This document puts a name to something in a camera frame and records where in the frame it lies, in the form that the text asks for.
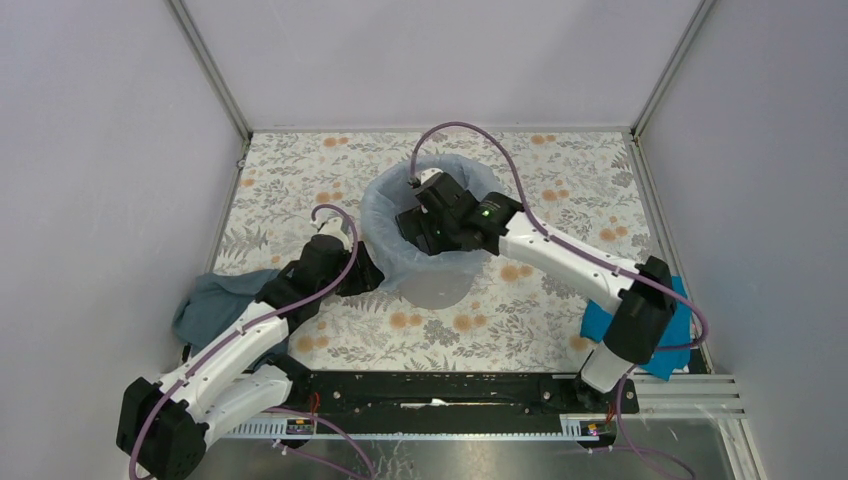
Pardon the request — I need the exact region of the light blue plastic trash bag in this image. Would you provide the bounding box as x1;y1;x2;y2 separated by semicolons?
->
360;154;505;291

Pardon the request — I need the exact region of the grey plastic trash bin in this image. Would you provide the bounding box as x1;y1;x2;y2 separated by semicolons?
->
399;272;474;310

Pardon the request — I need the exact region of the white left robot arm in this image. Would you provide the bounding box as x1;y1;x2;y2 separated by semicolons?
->
116;224;380;479

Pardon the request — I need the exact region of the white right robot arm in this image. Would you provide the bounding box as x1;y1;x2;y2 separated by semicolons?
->
395;168;676;412

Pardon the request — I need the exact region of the grey-blue cloth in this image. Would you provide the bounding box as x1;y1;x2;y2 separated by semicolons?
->
172;269;280;354

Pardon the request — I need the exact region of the bright blue cloth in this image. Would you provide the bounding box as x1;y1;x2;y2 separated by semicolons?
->
580;272;692;390

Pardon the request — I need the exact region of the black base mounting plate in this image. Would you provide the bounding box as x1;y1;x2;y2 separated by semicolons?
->
281;370;639;424

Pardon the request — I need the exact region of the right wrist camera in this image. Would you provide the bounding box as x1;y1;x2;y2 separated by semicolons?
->
412;168;443;188

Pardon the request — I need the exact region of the slotted cable duct rail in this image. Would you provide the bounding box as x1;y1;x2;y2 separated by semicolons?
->
225;415;602;443

